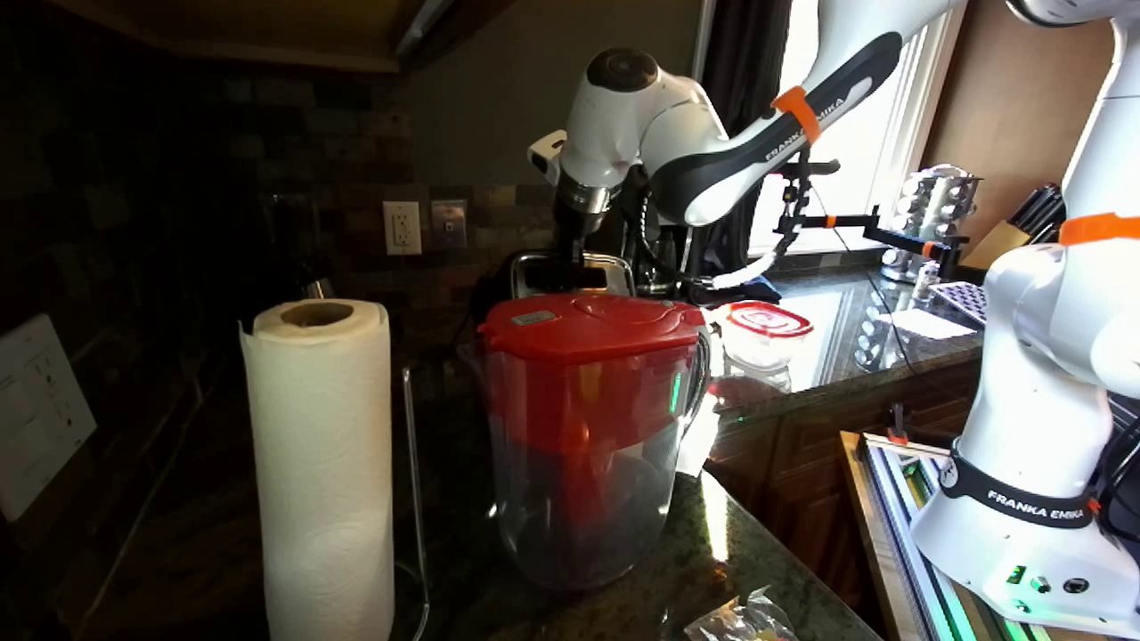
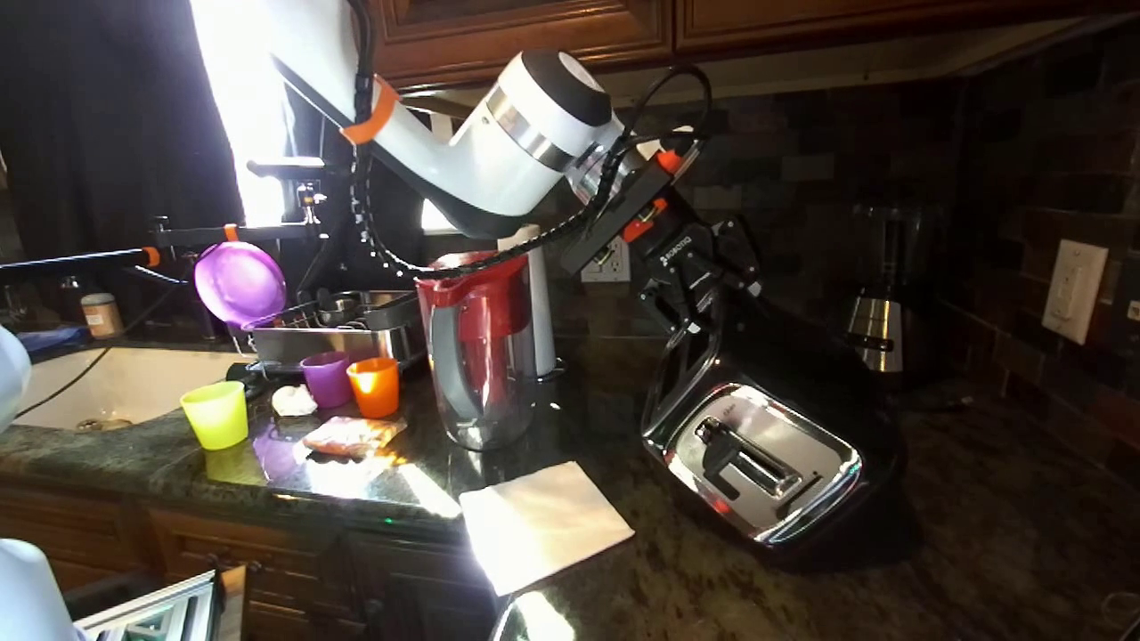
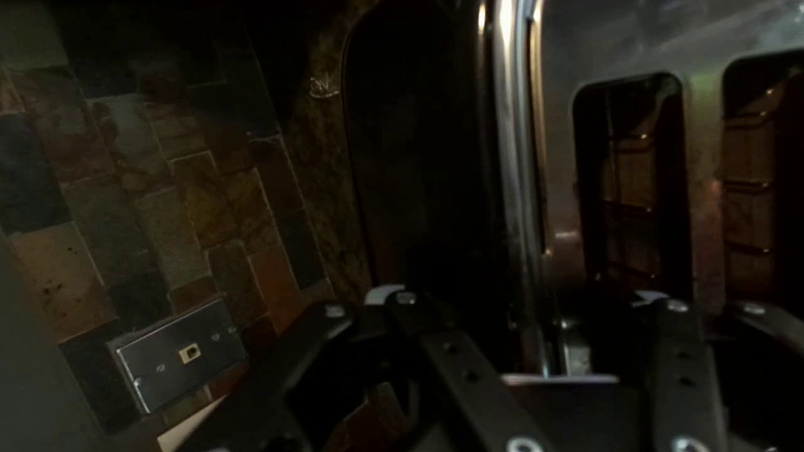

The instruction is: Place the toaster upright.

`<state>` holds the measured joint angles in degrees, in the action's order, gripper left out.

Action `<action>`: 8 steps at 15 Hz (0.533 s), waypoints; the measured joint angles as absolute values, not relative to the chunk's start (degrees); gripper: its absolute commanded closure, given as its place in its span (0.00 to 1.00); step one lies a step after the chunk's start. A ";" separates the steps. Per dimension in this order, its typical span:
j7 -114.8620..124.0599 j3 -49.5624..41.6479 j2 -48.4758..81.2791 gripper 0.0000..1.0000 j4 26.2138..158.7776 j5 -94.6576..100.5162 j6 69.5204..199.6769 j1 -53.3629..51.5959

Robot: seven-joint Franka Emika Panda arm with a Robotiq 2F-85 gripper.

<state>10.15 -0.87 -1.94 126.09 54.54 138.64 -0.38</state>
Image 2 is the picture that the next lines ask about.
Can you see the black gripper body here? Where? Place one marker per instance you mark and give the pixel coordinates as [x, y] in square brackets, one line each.
[701, 268]

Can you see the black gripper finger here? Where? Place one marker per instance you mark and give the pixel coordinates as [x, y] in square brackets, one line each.
[733, 314]
[682, 331]

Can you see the black and chrome toaster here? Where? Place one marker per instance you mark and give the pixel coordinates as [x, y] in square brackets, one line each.
[760, 456]

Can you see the white paper towel roll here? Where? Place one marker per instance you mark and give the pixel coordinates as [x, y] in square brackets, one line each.
[542, 314]

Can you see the white paper sheet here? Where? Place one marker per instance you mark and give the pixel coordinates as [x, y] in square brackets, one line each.
[539, 527]

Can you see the orange plastic cup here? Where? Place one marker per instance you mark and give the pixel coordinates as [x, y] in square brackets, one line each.
[375, 391]

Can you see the metal dish rack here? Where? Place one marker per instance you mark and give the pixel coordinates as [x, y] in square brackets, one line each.
[343, 341]

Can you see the clear snack packet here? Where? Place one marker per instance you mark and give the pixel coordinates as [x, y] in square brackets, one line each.
[351, 437]

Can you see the purple plastic cup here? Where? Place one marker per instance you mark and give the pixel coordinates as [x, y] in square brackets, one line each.
[324, 384]

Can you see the small white round object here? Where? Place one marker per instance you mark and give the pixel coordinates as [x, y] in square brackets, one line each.
[294, 399]

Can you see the wooden base cabinet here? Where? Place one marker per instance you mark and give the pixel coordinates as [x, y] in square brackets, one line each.
[357, 571]

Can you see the purple plastic plate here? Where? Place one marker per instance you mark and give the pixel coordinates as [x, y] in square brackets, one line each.
[239, 285]

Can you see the green plastic cup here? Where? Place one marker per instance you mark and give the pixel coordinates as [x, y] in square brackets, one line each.
[214, 418]

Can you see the small pale jar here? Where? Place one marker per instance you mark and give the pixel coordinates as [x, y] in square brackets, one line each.
[99, 319]

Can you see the white framed panel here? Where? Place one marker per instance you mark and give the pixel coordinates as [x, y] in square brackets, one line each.
[155, 609]

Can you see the wooden wall cabinet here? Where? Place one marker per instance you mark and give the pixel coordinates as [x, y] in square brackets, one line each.
[830, 24]

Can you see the beige wall plate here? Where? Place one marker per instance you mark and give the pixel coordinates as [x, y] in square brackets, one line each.
[1074, 289]

